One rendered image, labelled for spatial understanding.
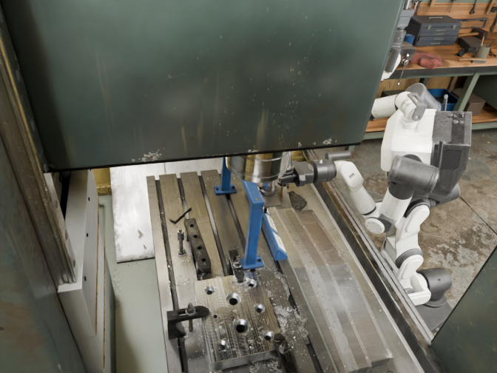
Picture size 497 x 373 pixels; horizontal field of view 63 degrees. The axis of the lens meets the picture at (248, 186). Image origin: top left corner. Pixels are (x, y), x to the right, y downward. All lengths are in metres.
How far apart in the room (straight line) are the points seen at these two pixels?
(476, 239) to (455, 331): 2.02
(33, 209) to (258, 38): 0.48
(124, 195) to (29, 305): 1.38
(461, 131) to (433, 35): 2.56
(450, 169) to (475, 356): 0.63
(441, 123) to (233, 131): 1.03
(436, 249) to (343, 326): 1.70
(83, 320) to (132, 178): 1.23
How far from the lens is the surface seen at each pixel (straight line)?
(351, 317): 1.75
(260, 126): 0.82
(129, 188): 2.11
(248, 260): 1.55
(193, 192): 1.87
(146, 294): 1.86
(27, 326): 0.80
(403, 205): 1.59
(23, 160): 0.72
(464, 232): 3.54
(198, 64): 0.74
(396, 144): 1.59
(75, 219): 1.05
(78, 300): 0.94
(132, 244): 2.00
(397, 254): 2.13
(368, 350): 1.72
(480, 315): 1.45
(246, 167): 0.95
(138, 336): 1.75
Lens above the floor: 2.12
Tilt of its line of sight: 39 degrees down
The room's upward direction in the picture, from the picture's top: 6 degrees clockwise
